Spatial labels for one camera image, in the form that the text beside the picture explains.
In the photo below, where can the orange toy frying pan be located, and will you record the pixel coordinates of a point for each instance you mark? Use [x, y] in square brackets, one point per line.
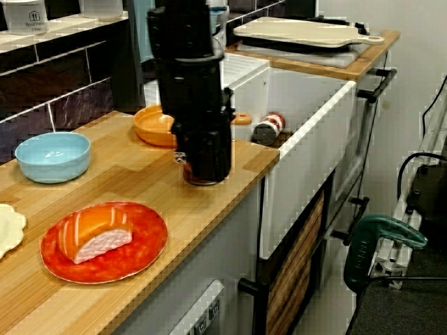
[150, 129]

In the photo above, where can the white toy kitchen cabinet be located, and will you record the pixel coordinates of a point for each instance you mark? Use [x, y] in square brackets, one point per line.
[227, 251]

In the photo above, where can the red round plate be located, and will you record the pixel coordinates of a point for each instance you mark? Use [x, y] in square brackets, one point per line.
[139, 244]

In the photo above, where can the white black toy hob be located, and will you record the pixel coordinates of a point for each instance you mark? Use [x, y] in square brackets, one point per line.
[314, 57]

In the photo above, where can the white toy sink unit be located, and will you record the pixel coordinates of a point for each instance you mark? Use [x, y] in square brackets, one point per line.
[307, 167]

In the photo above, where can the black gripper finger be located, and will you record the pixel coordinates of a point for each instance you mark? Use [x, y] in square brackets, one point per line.
[197, 160]
[221, 153]

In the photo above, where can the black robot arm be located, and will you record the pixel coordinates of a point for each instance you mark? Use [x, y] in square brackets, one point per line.
[185, 28]

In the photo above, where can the white labelled jar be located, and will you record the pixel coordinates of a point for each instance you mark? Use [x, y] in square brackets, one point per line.
[24, 17]

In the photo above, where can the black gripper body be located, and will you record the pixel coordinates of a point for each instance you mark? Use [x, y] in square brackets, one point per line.
[192, 97]

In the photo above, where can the cream cutting board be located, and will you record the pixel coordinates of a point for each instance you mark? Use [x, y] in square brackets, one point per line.
[297, 31]

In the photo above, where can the grey toy faucet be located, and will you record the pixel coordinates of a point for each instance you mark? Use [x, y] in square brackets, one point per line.
[219, 47]

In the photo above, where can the salmon sushi toy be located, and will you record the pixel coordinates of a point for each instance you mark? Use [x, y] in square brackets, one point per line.
[94, 230]

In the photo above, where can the aluminium extrusion frame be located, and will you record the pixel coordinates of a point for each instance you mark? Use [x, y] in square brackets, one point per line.
[387, 258]

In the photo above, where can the cream scalloped plate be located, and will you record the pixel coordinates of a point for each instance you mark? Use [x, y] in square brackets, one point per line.
[8, 230]

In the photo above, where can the light blue bowl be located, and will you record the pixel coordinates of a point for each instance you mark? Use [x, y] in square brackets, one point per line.
[52, 157]

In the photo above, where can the wooden slat crate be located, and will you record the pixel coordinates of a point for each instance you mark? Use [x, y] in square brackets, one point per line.
[297, 265]

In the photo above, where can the green power drill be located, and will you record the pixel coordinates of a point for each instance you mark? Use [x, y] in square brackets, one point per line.
[363, 244]

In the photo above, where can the orange beans toy can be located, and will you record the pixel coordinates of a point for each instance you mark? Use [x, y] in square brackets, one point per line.
[265, 132]
[202, 183]

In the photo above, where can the black device box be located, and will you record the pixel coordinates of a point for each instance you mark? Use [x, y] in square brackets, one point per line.
[429, 202]

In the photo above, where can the plain white jar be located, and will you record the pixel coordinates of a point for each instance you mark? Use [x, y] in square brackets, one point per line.
[101, 8]

